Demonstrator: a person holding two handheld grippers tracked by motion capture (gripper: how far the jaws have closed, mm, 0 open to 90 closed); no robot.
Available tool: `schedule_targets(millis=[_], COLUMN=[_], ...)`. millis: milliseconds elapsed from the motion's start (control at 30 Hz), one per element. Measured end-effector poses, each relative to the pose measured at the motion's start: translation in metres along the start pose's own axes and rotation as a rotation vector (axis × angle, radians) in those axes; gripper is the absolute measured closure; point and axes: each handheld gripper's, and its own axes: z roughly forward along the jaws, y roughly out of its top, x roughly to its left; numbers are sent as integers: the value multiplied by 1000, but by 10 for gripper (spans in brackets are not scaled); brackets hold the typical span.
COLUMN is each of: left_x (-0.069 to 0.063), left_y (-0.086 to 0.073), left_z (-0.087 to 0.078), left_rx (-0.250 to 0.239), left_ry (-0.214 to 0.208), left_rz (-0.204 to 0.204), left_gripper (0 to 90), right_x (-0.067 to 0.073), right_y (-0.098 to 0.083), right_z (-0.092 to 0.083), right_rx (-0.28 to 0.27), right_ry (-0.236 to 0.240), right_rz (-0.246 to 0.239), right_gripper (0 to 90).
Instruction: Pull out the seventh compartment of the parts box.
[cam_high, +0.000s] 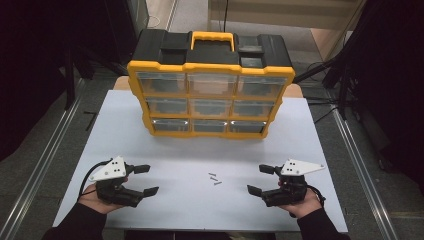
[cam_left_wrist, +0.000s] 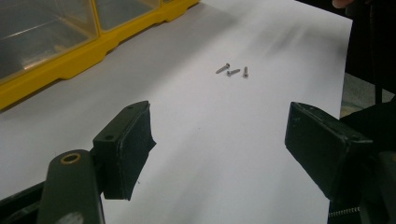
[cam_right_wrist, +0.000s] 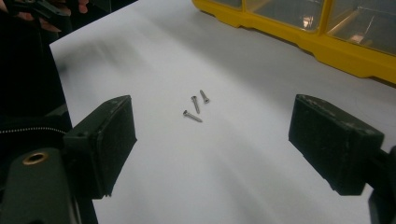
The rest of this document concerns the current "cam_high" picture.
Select black floor cables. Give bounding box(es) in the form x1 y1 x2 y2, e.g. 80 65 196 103
303 95 342 125

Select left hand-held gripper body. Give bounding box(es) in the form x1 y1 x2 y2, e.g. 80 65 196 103
89 155 146 208

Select metal floor rail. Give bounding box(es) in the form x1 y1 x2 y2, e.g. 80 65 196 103
331 108 399 240
0 78 86 240

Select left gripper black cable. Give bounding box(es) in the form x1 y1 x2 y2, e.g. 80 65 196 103
78 159 113 201

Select black curtain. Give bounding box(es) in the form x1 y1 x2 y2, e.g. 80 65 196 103
0 0 138 161
333 0 424 188

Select yellow black organizer cabinet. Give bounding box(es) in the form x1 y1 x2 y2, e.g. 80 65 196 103
126 28 296 140

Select light wooden furniture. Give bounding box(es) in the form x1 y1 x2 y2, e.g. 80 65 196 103
208 0 368 32

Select person's right hand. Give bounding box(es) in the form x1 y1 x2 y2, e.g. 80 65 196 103
278 186 324 220

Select thin white cable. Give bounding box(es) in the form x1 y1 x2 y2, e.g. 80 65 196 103
146 14 162 30

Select person's left hand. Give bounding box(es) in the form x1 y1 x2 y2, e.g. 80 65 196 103
78 183 127 215

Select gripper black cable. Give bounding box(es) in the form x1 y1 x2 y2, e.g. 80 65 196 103
78 159 113 201
306 184 327 208

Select thin black hanging cable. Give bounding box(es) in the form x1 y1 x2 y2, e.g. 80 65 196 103
218 0 231 33

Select black stand bar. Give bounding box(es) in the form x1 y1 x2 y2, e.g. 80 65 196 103
293 59 338 84

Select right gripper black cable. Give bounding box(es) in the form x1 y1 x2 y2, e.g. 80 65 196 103
306 184 327 208

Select grid of clear plastic drawers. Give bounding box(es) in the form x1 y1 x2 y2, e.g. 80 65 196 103
136 71 288 134

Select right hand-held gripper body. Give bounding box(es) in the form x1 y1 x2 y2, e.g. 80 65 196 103
262 158 326 208

